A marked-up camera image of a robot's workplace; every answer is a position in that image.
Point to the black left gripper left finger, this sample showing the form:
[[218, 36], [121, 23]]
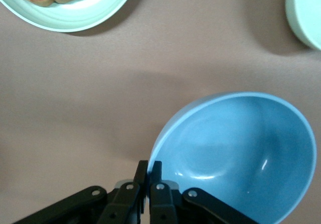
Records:
[[125, 201]]

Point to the blue bowl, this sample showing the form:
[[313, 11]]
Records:
[[238, 146]]

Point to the pale mint bowl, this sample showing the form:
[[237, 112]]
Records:
[[306, 13]]

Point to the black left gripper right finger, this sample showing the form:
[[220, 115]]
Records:
[[160, 201]]

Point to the mint green plate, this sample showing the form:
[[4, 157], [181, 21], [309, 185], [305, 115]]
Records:
[[75, 15]]

